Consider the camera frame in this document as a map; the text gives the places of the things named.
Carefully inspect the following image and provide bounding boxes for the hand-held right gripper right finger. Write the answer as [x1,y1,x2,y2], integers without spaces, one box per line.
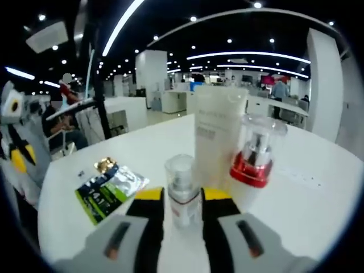
[200,187,317,273]

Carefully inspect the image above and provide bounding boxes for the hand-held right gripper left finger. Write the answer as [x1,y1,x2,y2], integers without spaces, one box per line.
[53,186,166,273]

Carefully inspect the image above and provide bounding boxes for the green black skincare sachet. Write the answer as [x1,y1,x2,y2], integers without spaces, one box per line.
[75,163,150,226]

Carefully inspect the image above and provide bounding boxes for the large red-collared skincare bottle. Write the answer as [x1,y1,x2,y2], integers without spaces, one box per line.
[229,112,288,213]

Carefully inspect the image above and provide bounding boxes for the white skincare tube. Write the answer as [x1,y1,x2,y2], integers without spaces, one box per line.
[194,86,249,183]

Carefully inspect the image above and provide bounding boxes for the red clothed figure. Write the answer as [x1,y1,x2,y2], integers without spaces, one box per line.
[58,81,81,105]

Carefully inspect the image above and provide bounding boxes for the black tripod stand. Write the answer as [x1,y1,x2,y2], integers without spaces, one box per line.
[90,27,115,140]

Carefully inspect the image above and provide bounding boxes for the ceiling air conditioner unit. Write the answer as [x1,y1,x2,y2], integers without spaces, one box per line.
[25,21,69,53]

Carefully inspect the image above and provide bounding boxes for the white framed display board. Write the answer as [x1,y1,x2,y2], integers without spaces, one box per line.
[84,48,96,99]

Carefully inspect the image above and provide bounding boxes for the long curved ceiling light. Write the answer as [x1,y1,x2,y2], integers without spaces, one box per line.
[101,0,146,57]

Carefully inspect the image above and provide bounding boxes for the long white office desk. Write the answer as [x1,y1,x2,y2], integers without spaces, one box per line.
[247,95,309,126]

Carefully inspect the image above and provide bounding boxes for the straight ceiling light strip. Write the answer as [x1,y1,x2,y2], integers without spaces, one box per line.
[186,51,312,65]
[216,64,310,79]

